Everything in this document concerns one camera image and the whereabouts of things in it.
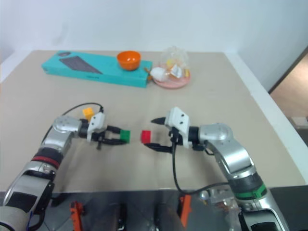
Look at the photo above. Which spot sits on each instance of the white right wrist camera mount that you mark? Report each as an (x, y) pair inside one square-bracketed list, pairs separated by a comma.
[(179, 120)]

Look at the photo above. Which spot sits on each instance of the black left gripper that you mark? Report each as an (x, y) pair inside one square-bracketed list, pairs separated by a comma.
[(102, 137)]

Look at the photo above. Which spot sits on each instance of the pink plate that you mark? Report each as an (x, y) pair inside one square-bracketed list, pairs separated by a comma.
[(173, 85)]

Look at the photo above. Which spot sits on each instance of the clear plastic snack bag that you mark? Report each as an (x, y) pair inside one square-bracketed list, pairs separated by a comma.
[(174, 57)]

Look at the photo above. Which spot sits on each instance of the green cube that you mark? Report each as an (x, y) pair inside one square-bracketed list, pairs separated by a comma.
[(125, 136)]

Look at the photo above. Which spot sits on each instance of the orange black clamp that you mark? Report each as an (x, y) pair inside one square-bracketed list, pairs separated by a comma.
[(185, 209), (76, 214)]

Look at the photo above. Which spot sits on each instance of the orange plastic bowl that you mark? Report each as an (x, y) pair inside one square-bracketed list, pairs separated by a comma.
[(128, 60)]

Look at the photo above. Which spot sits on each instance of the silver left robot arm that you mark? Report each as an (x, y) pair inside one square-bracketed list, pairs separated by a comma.
[(55, 142)]

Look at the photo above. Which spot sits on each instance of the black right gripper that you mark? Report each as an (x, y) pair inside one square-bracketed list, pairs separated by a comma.
[(174, 136)]

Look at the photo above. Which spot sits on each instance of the yellow cube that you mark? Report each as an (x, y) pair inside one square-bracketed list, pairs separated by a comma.
[(87, 113)]

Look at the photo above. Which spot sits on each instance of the teal keyboard box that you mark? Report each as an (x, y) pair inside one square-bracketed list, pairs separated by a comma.
[(72, 66)]

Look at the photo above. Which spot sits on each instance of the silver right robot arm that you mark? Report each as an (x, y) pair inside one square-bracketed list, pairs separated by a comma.
[(235, 156)]

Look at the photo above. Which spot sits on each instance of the silver metal bracket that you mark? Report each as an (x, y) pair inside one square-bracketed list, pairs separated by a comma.
[(217, 196)]

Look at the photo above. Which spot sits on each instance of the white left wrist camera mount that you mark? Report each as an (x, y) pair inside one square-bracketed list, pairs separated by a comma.
[(96, 122)]

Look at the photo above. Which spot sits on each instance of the white wrapped snack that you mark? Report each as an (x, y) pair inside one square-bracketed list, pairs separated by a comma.
[(158, 74)]

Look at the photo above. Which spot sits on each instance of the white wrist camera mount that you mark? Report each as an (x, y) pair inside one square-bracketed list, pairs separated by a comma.
[(179, 120), (96, 122)]

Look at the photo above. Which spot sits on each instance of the red cube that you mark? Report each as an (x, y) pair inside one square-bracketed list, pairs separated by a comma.
[(145, 137)]

